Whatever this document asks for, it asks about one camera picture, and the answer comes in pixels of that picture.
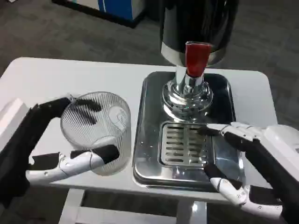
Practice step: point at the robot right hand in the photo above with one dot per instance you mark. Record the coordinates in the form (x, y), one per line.
(275, 163)

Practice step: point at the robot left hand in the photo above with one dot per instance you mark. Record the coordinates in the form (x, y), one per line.
(18, 140)

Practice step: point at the clear ribbed glass cup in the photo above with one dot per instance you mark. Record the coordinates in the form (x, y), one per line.
(98, 126)

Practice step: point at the slotted steel drip grid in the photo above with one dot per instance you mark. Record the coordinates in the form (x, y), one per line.
(182, 144)

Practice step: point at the steel drip tray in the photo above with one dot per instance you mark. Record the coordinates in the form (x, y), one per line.
(149, 140)

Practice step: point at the black and chrome drink dispenser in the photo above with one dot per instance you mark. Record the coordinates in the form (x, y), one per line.
(198, 21)

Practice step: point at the blue and white cabinet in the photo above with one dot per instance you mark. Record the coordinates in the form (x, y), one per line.
(116, 9)

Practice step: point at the white table frame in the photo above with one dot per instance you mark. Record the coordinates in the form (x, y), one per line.
(77, 210)

